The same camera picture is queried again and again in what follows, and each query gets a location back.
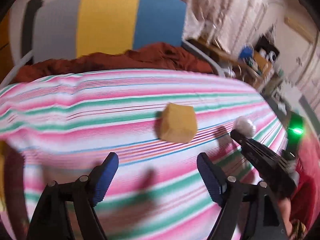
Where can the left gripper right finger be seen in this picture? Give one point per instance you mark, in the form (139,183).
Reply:
(213,177)

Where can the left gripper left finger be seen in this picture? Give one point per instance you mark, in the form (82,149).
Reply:
(101,177)

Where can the white round ball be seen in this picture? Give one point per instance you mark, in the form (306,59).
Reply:
(245,126)

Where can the floral sleeve forearm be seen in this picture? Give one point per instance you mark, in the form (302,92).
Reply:
(299,230)

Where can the person's right hand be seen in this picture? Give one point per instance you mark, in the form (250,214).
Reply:
(285,210)

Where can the pink red quilt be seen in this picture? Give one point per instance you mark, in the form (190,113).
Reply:
(305,200)

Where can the striped pink green bedsheet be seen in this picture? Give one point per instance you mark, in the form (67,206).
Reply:
(65,125)

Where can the small yellow sponge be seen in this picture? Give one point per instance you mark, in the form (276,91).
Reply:
(178,124)

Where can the gold metal tin box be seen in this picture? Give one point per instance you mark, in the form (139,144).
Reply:
(12,188)

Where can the wooden side desk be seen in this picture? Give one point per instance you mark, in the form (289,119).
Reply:
(257,76)

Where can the blue kettle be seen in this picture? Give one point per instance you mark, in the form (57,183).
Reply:
(246,52)

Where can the dark red blanket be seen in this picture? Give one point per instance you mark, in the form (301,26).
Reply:
(154,56)

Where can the grey yellow blue headboard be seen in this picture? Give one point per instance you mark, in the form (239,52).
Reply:
(68,29)

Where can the pink patterned curtain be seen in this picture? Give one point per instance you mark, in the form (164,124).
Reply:
(227,22)

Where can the wall air conditioner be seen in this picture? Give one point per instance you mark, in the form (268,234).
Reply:
(299,29)

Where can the black bed post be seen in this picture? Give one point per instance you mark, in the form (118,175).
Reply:
(28,25)

